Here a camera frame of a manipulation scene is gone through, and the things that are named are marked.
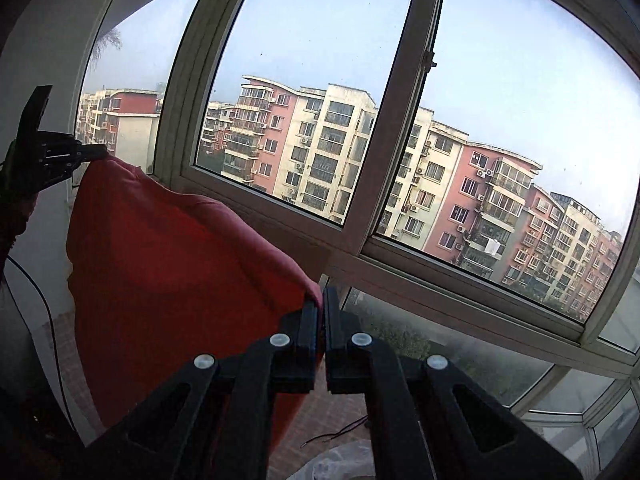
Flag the apartment buildings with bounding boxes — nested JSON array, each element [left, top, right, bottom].
[[77, 75, 626, 323]]

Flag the thin black cable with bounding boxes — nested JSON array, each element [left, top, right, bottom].
[[4, 255, 81, 441]]

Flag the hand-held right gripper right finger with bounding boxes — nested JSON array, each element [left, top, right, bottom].
[[322, 287, 583, 480]]

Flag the pink T-shirt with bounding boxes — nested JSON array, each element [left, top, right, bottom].
[[66, 154, 323, 456]]

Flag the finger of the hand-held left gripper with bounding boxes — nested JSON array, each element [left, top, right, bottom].
[[37, 155, 103, 193], [40, 131, 108, 158]]

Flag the white garment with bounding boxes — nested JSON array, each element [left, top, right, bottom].
[[305, 439, 376, 480]]

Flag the white window frame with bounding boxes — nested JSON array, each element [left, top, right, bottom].
[[75, 0, 640, 480]]

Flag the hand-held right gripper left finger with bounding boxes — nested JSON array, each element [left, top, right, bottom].
[[62, 300, 321, 480]]

